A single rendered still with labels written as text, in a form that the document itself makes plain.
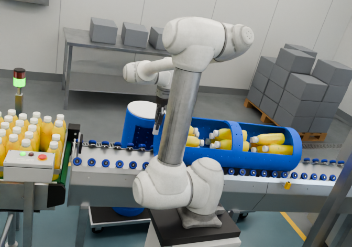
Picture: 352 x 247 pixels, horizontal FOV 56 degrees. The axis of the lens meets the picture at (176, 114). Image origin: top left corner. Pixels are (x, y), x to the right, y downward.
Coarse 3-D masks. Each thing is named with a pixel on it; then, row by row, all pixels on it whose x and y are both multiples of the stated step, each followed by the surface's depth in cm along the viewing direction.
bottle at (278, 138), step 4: (256, 136) 204; (260, 136) 203; (264, 136) 203; (268, 136) 203; (272, 136) 204; (276, 136) 205; (280, 136) 206; (284, 136) 207; (260, 140) 202; (264, 140) 202; (268, 140) 203; (272, 140) 204; (276, 140) 204; (280, 140) 205; (284, 140) 206; (260, 144) 205; (264, 144) 204; (268, 144) 205
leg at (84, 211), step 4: (80, 208) 191; (84, 208) 192; (88, 208) 192; (80, 212) 192; (84, 212) 193; (80, 216) 193; (84, 216) 194; (80, 220) 195; (84, 220) 195; (80, 224) 196; (84, 224) 197; (80, 228) 197; (84, 228) 198; (80, 232) 199; (84, 232) 200; (76, 236) 204; (80, 236) 200; (84, 236) 201; (76, 240) 201; (80, 240) 202; (76, 244) 203; (80, 244) 203
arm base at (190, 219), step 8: (184, 208) 143; (216, 208) 150; (184, 216) 142; (192, 216) 140; (200, 216) 140; (208, 216) 141; (216, 216) 147; (184, 224) 138; (192, 224) 139; (200, 224) 140; (208, 224) 142; (216, 224) 142
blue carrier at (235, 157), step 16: (160, 128) 188; (208, 128) 210; (240, 128) 193; (256, 128) 216; (272, 128) 217; (288, 128) 208; (240, 144) 189; (288, 144) 213; (192, 160) 186; (224, 160) 190; (240, 160) 192; (256, 160) 194; (272, 160) 197; (288, 160) 199
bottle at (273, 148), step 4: (272, 144) 203; (276, 144) 203; (280, 144) 205; (268, 148) 201; (272, 148) 201; (276, 148) 201; (280, 148) 202; (284, 148) 203; (288, 148) 204; (292, 148) 205; (268, 152) 203; (272, 152) 201; (276, 152) 201; (280, 152) 202; (284, 152) 203; (288, 152) 204; (292, 152) 204
